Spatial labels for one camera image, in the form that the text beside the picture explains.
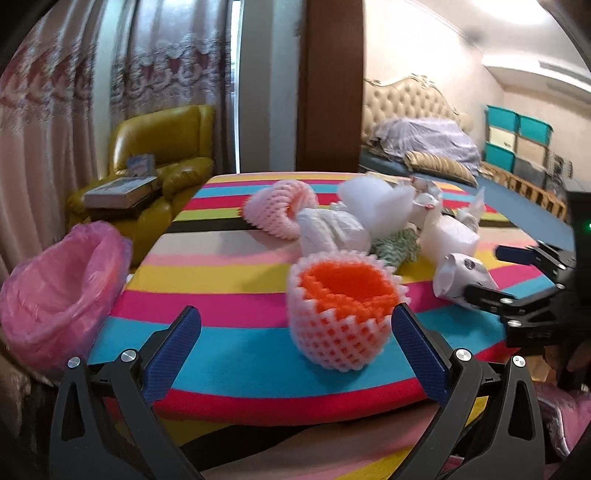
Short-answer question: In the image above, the blue bed mattress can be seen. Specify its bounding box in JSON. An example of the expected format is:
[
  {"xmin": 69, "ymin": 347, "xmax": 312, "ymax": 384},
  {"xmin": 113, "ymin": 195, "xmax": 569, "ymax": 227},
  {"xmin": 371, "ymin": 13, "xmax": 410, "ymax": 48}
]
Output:
[{"xmin": 359, "ymin": 148, "xmax": 575, "ymax": 251}]

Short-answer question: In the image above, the striped gold pillow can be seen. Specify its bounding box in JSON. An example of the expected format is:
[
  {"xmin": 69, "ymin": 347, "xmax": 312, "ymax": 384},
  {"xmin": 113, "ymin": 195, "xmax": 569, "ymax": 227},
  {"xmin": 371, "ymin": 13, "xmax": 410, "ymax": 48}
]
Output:
[{"xmin": 403, "ymin": 151, "xmax": 478, "ymax": 187}]

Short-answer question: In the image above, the small picture box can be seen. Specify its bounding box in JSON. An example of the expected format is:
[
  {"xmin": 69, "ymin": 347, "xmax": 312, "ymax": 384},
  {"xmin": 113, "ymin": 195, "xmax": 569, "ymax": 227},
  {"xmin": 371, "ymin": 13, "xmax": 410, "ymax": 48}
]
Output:
[{"xmin": 126, "ymin": 154, "xmax": 156, "ymax": 177}]

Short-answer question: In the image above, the dark wooden wardrobe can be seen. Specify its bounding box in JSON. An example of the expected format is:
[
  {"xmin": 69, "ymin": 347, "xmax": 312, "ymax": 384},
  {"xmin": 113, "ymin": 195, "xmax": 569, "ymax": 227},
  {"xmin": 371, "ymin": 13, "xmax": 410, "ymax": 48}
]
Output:
[{"xmin": 295, "ymin": 0, "xmax": 365, "ymax": 172}]

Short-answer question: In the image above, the white foam sheet block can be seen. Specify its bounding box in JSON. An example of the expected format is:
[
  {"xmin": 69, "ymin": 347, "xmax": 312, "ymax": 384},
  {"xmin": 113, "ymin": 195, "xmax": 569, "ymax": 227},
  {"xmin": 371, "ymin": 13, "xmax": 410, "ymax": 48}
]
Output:
[{"xmin": 338, "ymin": 175, "xmax": 416, "ymax": 240}]

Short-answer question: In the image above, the orange white foam net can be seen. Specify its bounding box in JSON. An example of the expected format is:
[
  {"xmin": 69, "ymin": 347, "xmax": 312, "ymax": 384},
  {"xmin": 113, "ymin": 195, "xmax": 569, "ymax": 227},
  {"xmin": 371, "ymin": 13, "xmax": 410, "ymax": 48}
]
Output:
[{"xmin": 286, "ymin": 251, "xmax": 411, "ymax": 372}]

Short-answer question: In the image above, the beige tufted headboard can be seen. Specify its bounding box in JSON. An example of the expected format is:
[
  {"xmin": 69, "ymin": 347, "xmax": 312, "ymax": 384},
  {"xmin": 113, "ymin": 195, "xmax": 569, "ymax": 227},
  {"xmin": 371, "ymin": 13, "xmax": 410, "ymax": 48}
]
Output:
[{"xmin": 361, "ymin": 74, "xmax": 473, "ymax": 145}]

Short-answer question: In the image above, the lace pink curtain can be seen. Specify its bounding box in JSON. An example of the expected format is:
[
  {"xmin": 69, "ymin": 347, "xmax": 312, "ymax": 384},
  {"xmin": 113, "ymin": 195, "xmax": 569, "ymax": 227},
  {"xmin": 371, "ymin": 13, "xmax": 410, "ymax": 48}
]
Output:
[{"xmin": 1, "ymin": 1, "xmax": 229, "ymax": 275}]

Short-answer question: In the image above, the yellow leather armchair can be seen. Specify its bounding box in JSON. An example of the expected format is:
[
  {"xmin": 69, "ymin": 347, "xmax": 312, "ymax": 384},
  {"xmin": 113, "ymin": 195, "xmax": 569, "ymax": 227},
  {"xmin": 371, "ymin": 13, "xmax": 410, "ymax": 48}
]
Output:
[{"xmin": 65, "ymin": 105, "xmax": 215, "ymax": 267}]

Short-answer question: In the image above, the wooden crib rail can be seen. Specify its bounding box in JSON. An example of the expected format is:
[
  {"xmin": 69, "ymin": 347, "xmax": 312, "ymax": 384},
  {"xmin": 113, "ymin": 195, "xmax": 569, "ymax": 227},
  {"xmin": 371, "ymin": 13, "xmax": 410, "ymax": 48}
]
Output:
[{"xmin": 479, "ymin": 162, "xmax": 567, "ymax": 222}]

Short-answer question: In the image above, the white plastic bag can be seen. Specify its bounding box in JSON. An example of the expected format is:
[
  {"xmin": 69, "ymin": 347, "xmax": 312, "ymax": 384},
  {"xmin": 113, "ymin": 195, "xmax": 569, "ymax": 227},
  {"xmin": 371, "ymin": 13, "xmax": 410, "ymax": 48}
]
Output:
[{"xmin": 295, "ymin": 208, "xmax": 372, "ymax": 256}]

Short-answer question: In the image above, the green foam net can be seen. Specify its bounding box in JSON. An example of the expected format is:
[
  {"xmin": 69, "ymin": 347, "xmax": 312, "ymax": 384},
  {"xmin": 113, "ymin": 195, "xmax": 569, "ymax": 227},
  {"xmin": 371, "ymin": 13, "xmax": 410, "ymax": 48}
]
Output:
[{"xmin": 370, "ymin": 224, "xmax": 421, "ymax": 270}]

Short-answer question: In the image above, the white foam wrap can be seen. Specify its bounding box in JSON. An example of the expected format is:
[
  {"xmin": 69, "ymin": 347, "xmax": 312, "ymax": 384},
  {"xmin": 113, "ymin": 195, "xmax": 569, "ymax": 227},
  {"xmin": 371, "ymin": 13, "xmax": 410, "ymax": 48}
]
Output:
[{"xmin": 419, "ymin": 205, "xmax": 480, "ymax": 266}]

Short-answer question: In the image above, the pink lined trash bin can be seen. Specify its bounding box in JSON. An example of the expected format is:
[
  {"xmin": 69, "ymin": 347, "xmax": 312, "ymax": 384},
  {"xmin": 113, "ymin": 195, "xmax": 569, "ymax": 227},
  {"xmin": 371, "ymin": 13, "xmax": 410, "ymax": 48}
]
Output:
[{"xmin": 1, "ymin": 221, "xmax": 132, "ymax": 377}]

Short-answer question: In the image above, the teal storage boxes stack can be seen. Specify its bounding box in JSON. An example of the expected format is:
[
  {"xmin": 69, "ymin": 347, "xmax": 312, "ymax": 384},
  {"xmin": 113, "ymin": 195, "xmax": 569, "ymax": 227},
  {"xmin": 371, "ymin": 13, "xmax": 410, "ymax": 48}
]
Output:
[{"xmin": 484, "ymin": 105, "xmax": 553, "ymax": 172}]

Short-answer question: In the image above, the pink foam net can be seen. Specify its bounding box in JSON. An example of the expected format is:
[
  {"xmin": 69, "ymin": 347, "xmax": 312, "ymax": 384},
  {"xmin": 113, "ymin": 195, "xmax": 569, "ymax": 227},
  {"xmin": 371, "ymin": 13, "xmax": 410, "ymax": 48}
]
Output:
[{"xmin": 242, "ymin": 179, "xmax": 318, "ymax": 240}]

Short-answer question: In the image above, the grey folded blanket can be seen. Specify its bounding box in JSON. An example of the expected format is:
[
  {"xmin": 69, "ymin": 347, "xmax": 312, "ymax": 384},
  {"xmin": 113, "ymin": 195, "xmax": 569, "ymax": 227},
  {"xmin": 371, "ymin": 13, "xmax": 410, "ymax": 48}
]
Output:
[{"xmin": 370, "ymin": 118, "xmax": 481, "ymax": 175}]

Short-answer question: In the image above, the flat puzzle box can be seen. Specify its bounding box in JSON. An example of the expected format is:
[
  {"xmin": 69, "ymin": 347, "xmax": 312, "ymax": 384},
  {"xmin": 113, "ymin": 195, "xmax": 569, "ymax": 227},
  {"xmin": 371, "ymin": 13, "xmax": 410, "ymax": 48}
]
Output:
[{"xmin": 83, "ymin": 176, "xmax": 160, "ymax": 209}]

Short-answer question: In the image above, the white clear plastic wrap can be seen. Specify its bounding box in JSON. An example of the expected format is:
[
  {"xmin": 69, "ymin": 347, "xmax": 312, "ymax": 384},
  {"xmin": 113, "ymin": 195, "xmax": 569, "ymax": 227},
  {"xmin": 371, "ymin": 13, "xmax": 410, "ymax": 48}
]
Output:
[{"xmin": 456, "ymin": 188, "xmax": 486, "ymax": 233}]

